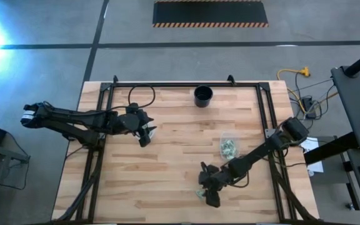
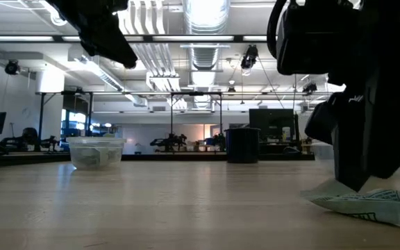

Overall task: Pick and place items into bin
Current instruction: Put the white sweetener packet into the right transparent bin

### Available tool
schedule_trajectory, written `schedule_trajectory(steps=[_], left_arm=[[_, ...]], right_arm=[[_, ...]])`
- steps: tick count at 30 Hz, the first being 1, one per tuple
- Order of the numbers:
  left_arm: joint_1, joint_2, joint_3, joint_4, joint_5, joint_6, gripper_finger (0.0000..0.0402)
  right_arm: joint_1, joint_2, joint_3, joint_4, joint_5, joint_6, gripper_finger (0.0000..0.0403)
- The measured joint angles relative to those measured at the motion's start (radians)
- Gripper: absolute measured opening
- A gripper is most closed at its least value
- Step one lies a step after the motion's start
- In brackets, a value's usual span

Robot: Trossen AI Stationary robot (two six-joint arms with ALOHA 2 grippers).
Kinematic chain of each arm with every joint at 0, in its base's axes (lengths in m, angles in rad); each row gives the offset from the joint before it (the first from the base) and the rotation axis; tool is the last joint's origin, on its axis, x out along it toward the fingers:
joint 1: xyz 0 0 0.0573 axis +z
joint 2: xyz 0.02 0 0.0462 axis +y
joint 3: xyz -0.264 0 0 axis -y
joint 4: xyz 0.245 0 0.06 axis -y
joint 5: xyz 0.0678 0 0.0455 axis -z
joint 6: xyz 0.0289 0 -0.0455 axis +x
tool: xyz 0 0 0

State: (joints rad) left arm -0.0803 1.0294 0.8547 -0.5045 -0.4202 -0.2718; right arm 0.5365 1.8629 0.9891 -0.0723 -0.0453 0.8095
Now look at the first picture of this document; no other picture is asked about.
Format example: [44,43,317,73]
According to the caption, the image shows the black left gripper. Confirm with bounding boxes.
[117,109,158,148]

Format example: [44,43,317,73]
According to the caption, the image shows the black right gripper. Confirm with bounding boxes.
[198,168,233,208]

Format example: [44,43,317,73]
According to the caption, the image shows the small round clear plastic container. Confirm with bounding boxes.
[141,123,156,141]

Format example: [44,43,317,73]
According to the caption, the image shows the black cylindrical cup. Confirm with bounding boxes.
[194,84,214,108]

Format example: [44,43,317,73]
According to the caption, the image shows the large clear plastic container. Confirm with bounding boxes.
[219,131,241,161]

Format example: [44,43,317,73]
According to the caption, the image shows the white paper sheet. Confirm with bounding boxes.
[300,136,324,174]

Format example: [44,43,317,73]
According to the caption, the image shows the black hazard-striped floor mat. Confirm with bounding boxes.
[152,0,269,28]

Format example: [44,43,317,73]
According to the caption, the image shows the black power strip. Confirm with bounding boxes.
[301,96,318,119]

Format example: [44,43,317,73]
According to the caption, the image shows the grey side table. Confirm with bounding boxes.
[330,64,360,153]

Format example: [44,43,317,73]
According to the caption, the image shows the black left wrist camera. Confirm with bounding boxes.
[126,102,140,115]

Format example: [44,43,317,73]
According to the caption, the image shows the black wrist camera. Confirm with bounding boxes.
[126,102,140,115]
[199,161,220,175]

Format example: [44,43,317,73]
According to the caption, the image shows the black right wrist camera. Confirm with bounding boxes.
[199,161,220,175]

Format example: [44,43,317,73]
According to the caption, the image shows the black looped cable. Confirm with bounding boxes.
[127,83,156,109]

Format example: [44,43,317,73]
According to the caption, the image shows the black aluminium rig frame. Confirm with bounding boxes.
[51,74,320,225]

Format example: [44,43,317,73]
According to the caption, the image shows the black floor cable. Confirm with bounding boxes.
[289,73,337,121]

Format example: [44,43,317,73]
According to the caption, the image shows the yellow extension cord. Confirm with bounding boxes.
[276,66,339,115]

